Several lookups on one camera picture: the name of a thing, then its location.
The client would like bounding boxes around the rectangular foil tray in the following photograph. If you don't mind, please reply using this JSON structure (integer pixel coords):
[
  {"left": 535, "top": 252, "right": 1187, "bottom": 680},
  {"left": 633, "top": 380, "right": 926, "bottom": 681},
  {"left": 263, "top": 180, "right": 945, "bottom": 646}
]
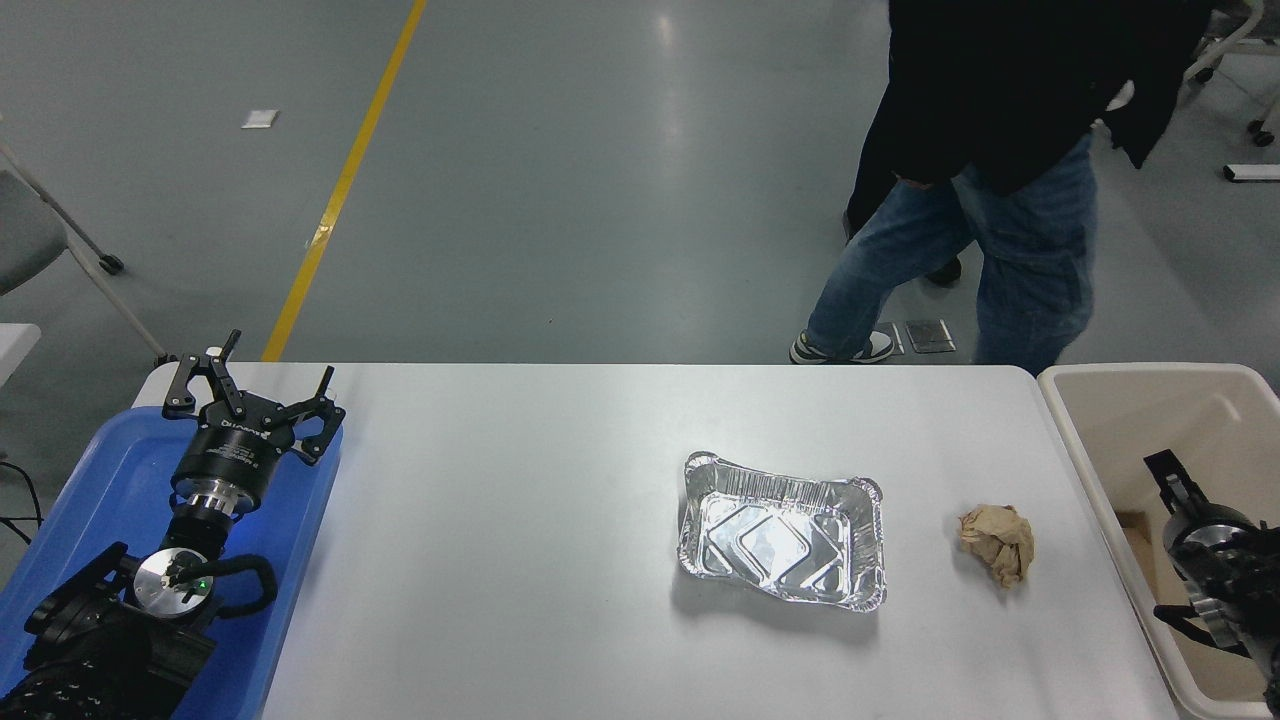
[{"left": 677, "top": 451, "right": 887, "bottom": 613}]

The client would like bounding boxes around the thin black cable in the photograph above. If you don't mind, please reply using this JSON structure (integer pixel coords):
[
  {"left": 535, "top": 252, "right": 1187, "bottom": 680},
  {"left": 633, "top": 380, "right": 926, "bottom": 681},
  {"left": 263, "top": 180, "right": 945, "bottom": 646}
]
[{"left": 0, "top": 462, "right": 44, "bottom": 546}]

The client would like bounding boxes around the blue plastic tray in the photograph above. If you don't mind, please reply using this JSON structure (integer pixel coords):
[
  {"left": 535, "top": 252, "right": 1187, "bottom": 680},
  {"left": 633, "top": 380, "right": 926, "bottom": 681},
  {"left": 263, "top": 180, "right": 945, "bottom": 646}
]
[{"left": 0, "top": 405, "right": 344, "bottom": 720}]

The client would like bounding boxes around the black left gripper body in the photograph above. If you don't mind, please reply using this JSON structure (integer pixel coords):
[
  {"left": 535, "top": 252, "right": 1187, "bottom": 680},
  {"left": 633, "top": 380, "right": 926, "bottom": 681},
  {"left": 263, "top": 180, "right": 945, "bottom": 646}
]
[{"left": 172, "top": 397, "right": 292, "bottom": 498}]

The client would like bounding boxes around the grey wheeled chair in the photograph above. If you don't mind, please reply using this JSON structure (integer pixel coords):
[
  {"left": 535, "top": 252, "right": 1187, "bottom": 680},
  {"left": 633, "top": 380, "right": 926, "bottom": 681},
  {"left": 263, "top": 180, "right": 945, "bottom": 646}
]
[{"left": 0, "top": 140, "right": 173, "bottom": 367}]

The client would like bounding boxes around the white frame office chair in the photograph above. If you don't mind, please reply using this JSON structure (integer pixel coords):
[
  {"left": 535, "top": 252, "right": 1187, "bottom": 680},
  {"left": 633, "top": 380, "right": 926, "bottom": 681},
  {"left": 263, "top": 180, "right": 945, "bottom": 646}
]
[{"left": 1184, "top": 0, "right": 1280, "bottom": 148}]

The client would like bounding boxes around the large pale plastic bin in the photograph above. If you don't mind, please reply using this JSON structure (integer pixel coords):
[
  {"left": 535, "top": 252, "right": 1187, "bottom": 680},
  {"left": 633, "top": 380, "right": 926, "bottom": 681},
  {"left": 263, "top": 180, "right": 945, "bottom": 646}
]
[{"left": 1037, "top": 362, "right": 1280, "bottom": 720}]

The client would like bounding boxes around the crumpled tan paper ball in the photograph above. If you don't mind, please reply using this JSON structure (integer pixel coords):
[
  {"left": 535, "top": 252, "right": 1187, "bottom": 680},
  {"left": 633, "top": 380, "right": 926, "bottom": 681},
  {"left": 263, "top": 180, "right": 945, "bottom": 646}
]
[{"left": 958, "top": 503, "right": 1036, "bottom": 590}]

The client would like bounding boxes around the person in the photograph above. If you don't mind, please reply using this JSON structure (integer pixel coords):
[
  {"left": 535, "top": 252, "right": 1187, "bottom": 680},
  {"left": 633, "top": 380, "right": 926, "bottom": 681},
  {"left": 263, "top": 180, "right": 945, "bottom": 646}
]
[{"left": 789, "top": 0, "right": 1216, "bottom": 377}]

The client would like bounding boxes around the white side table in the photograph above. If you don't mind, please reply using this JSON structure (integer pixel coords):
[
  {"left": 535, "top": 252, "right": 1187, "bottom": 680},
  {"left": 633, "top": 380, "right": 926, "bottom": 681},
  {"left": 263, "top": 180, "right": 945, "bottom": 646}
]
[{"left": 0, "top": 323, "right": 43, "bottom": 387}]

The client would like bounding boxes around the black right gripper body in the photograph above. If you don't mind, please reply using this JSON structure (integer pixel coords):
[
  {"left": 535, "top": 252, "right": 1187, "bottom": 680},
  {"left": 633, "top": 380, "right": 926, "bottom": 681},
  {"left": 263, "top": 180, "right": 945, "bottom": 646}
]
[{"left": 1165, "top": 502, "right": 1257, "bottom": 549}]

